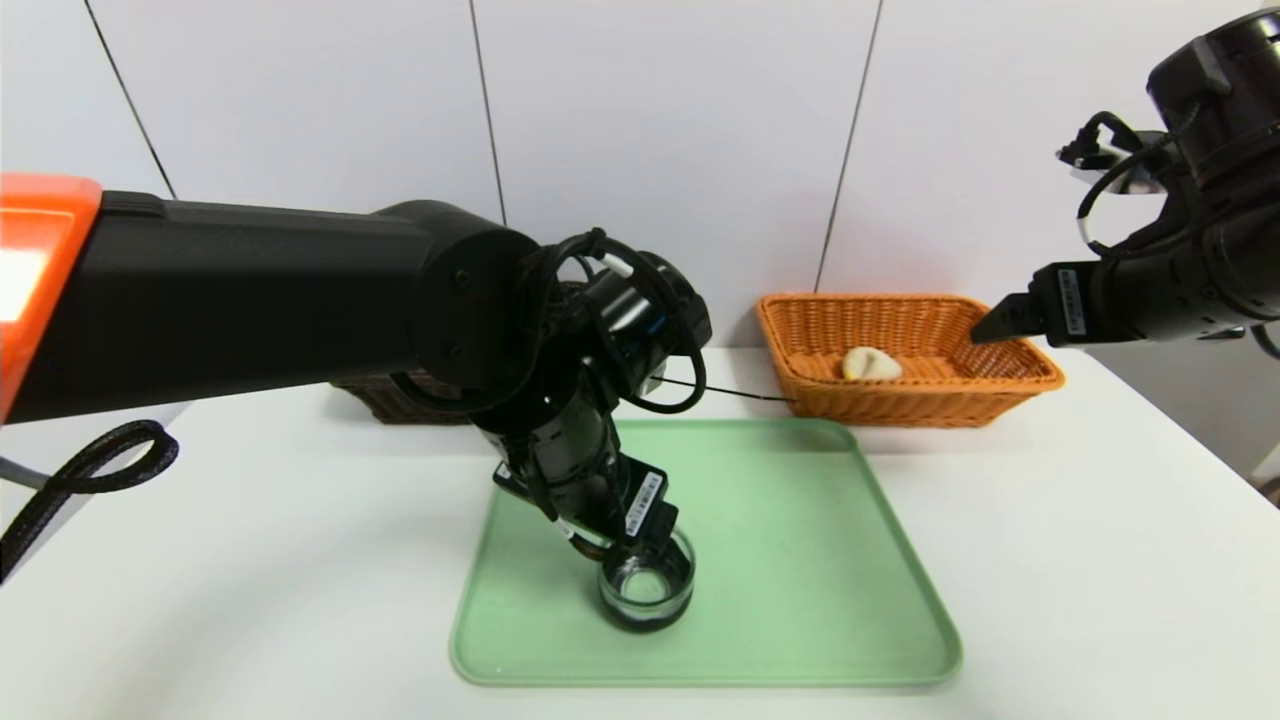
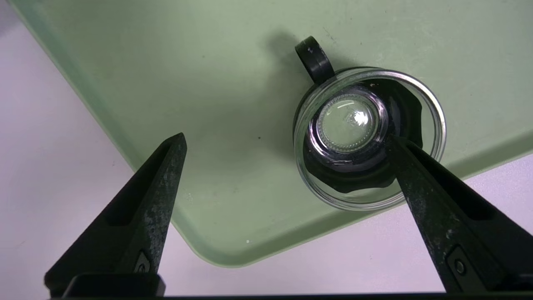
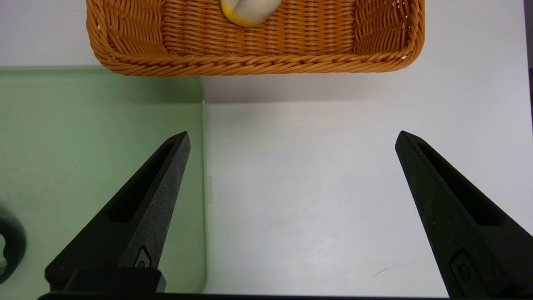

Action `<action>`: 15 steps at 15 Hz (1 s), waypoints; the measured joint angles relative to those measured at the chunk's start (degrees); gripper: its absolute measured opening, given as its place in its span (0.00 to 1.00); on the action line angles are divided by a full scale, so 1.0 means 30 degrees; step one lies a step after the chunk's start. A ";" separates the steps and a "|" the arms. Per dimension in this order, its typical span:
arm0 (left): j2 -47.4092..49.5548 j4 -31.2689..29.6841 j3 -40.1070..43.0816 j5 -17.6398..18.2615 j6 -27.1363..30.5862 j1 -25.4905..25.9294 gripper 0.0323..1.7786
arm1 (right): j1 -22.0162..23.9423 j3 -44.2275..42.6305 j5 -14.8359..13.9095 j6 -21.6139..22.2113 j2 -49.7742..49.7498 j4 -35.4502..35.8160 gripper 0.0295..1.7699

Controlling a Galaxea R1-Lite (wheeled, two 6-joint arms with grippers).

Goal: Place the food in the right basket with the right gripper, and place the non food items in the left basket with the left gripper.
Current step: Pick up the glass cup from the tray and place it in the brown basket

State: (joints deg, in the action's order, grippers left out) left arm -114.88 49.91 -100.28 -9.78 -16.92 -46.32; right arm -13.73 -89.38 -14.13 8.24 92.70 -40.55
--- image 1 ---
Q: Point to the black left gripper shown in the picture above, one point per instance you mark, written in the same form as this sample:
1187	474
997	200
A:
644	505

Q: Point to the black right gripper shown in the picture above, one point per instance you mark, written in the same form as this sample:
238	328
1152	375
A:
1066	300

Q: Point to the glass cup with black base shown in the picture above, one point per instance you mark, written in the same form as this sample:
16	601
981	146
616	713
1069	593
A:
647	595

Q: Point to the yellow-topped egg tart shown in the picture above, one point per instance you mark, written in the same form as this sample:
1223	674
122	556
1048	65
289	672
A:
870	365

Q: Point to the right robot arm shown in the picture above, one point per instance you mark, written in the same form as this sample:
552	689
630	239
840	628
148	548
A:
1230	260

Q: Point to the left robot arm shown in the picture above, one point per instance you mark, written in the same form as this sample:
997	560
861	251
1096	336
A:
250	300

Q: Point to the orange wicker basket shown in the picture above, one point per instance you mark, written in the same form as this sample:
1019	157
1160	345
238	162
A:
900	405

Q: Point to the dark brown wicker basket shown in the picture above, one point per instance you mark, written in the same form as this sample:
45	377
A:
400	405

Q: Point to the thin black zip tie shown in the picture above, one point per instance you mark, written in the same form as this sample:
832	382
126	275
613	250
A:
740	393

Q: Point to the light green plastic tray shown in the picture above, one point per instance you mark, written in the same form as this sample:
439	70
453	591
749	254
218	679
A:
800	600

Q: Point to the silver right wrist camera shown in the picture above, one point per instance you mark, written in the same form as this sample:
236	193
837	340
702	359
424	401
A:
1140	180

